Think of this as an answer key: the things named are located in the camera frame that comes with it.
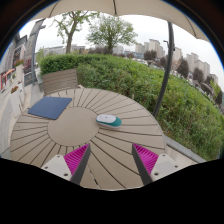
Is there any beige parasol canopy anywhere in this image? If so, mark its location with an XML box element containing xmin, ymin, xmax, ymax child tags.
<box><xmin>31</xmin><ymin>0</ymin><xmax>210</xmax><ymax>43</ymax></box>

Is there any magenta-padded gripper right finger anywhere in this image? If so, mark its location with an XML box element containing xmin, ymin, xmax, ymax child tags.
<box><xmin>131</xmin><ymin>143</ymin><xmax>183</xmax><ymax>186</ymax></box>

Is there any dark tall sign pillar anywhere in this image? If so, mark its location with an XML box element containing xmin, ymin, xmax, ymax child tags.
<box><xmin>23</xmin><ymin>18</ymin><xmax>46</xmax><ymax>88</ymax></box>

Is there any white planter with red flowers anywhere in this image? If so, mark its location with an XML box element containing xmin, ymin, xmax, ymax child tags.
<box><xmin>13</xmin><ymin>59</ymin><xmax>26</xmax><ymax>84</ymax></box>

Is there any dark curved parasol pole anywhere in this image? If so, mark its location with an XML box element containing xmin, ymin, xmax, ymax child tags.
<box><xmin>152</xmin><ymin>21</ymin><xmax>176</xmax><ymax>118</ymax></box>

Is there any blue rectangular mouse pad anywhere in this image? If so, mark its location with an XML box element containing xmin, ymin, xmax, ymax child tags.
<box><xmin>27</xmin><ymin>96</ymin><xmax>73</xmax><ymax>121</ymax></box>

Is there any white planter with orange flowers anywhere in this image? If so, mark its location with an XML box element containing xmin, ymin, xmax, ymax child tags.
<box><xmin>9</xmin><ymin>85</ymin><xmax>26</xmax><ymax>118</ymax></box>

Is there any white and teal computer mouse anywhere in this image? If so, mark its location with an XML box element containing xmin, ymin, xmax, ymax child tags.
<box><xmin>95</xmin><ymin>113</ymin><xmax>123</xmax><ymax>130</ymax></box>

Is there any round-crowned tree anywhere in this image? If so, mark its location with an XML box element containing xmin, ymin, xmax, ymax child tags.
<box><xmin>86</xmin><ymin>14</ymin><xmax>138</xmax><ymax>55</ymax></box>

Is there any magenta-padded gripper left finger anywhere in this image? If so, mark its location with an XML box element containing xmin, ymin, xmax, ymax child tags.
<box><xmin>40</xmin><ymin>143</ymin><xmax>92</xmax><ymax>186</ymax></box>

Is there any brown slatted garden chair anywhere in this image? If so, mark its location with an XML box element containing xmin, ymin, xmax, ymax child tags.
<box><xmin>41</xmin><ymin>68</ymin><xmax>84</xmax><ymax>96</ymax></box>

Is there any thin-crowned tree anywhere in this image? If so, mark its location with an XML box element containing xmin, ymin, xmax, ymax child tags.
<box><xmin>53</xmin><ymin>10</ymin><xmax>99</xmax><ymax>55</ymax></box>

